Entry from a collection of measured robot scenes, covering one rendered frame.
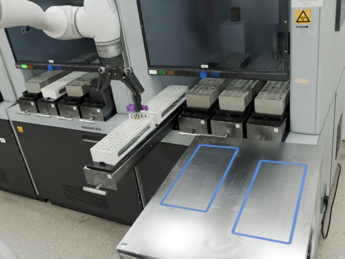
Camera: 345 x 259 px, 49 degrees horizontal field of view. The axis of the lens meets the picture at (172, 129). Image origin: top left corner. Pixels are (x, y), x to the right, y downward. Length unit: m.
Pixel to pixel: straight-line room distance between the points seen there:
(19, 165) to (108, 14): 1.55
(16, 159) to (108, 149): 1.31
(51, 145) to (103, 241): 0.62
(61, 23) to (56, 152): 1.08
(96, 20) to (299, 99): 0.79
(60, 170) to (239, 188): 1.41
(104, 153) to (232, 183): 0.46
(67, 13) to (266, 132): 0.84
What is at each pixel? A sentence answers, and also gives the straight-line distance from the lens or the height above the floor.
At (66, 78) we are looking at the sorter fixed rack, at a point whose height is 0.87.
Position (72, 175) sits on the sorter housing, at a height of 0.35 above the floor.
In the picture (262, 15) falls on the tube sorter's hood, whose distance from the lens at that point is 1.43.
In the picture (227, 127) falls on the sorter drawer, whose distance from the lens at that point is 1.55.
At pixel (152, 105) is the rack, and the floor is 0.86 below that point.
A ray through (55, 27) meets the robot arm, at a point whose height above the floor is 1.28.
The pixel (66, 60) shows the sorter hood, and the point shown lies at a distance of 2.00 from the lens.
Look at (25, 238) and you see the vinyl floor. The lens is 2.56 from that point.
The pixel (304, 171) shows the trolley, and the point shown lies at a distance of 1.21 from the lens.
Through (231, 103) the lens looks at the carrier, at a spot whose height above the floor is 0.85.
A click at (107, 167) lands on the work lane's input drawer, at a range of 1.35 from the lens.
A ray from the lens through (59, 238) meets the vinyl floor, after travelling 2.44.
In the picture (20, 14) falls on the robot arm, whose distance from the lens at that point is 1.01.
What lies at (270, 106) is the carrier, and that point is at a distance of 1.54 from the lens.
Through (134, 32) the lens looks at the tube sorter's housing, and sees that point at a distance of 1.70.
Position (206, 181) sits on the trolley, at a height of 0.82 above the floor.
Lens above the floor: 1.51
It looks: 27 degrees down
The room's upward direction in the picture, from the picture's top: 9 degrees counter-clockwise
